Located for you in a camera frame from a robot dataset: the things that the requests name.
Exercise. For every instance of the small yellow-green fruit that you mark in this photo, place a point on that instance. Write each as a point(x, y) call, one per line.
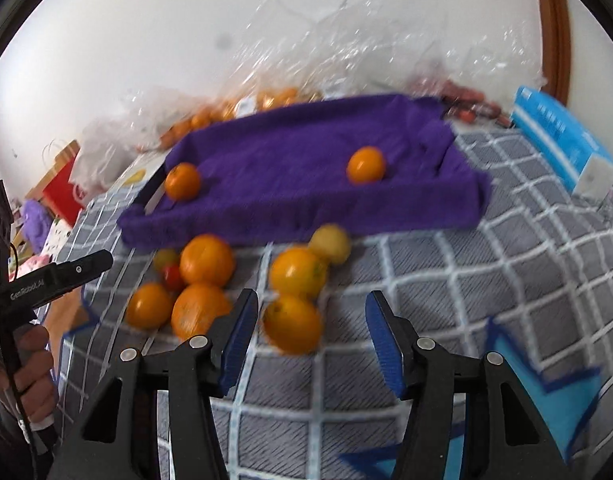
point(165, 258)

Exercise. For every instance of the white fruit printed cloth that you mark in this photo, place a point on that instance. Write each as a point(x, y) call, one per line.
point(131, 177)

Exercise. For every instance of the purple towel lined tray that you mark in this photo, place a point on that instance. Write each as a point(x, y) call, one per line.
point(286, 185)

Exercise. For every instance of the blue tissue pack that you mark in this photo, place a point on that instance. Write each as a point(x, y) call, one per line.
point(551, 130)

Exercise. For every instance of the person's left hand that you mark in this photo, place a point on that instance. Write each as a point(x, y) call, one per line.
point(36, 380)

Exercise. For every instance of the clear bag of oranges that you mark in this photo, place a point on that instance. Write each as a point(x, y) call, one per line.
point(276, 60)
point(116, 130)

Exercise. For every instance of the brown wooden door frame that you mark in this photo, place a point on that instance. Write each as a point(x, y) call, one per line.
point(553, 20)

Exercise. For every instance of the grey checked blanket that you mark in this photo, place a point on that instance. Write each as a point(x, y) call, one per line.
point(436, 285)

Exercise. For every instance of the purple fluffy cloth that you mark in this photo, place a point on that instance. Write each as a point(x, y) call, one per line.
point(36, 225)

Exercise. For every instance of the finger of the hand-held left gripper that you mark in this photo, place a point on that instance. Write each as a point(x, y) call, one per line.
point(84, 269)

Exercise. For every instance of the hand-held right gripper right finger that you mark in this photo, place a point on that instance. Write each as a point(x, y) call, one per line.
point(386, 345)

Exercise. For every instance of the small red tomato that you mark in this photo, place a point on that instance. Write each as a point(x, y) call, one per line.
point(173, 277)

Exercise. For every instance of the yellow citrus fruit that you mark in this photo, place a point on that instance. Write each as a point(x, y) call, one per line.
point(331, 244)

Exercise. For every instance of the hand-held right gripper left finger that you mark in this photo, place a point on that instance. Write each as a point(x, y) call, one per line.
point(239, 340)

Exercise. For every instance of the clear bag of red fruits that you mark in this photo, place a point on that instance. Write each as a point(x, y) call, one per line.
point(436, 50)

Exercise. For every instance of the orange with green stem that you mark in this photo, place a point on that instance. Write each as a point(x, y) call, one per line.
point(182, 181)

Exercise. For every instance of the red paper bag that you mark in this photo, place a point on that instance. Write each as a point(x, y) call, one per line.
point(61, 195)

